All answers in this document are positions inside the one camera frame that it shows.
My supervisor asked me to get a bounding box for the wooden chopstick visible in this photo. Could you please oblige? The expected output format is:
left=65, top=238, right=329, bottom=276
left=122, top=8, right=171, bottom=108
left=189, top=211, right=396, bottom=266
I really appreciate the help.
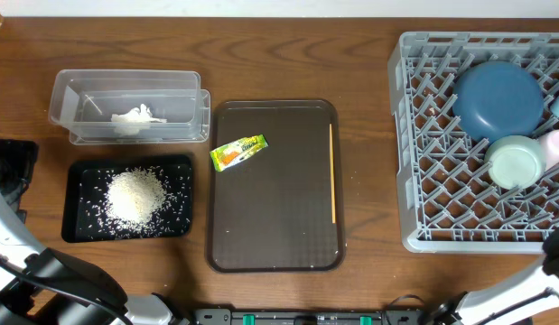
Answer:
left=329, top=124, right=337, bottom=224

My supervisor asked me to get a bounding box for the brown serving tray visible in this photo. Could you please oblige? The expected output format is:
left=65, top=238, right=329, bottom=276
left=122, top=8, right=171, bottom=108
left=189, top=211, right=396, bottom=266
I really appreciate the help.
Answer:
left=206, top=99, right=345, bottom=274

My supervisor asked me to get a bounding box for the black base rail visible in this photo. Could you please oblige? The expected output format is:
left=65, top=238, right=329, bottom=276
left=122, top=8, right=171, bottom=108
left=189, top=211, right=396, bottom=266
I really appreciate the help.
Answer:
left=191, top=308, right=423, bottom=325

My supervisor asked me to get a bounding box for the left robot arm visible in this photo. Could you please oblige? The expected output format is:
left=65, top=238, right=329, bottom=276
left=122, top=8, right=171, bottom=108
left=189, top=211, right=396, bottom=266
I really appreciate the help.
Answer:
left=0, top=139, right=193, bottom=325

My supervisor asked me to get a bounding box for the grey dishwasher rack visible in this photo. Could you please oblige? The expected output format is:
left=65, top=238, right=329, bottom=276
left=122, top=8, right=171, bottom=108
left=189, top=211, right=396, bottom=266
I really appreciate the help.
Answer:
left=387, top=32, right=559, bottom=254

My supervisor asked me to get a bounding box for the white tissue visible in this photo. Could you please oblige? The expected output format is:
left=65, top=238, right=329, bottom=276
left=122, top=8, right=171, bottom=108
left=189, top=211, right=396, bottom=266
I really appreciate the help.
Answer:
left=111, top=104, right=167, bottom=136

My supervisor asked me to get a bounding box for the mint green bowl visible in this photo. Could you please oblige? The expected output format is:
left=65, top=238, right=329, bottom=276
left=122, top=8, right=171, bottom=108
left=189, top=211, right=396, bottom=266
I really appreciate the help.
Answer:
left=484, top=135, right=546, bottom=190

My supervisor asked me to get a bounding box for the pink cup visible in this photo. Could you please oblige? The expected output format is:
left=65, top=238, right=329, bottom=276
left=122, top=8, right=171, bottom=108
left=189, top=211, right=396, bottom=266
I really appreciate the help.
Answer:
left=537, top=130, right=559, bottom=170

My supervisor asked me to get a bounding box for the dark blue plate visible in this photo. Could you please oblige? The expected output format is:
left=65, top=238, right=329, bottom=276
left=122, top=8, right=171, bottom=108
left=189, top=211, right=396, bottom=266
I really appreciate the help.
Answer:
left=452, top=60, right=545, bottom=143

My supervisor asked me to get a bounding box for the black plastic tray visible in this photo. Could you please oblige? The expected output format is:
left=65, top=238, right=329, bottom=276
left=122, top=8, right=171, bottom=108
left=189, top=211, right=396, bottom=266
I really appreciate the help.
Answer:
left=61, top=154, right=192, bottom=243

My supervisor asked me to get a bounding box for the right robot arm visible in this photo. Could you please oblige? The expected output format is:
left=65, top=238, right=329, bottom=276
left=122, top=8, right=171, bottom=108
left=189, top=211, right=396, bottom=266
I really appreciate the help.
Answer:
left=419, top=228, right=559, bottom=325

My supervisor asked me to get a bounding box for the clear plastic bin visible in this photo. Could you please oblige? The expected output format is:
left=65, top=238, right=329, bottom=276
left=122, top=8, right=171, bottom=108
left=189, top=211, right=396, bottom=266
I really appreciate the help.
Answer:
left=49, top=70, right=210, bottom=144

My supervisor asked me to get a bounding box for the pile of white rice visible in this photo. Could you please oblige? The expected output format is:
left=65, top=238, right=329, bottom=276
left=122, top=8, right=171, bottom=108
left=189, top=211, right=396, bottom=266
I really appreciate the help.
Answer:
left=82, top=165, right=192, bottom=238

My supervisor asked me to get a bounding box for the green snack wrapper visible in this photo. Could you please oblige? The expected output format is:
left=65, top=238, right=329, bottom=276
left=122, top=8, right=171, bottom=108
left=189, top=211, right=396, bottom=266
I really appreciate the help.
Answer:
left=210, top=135, right=268, bottom=172

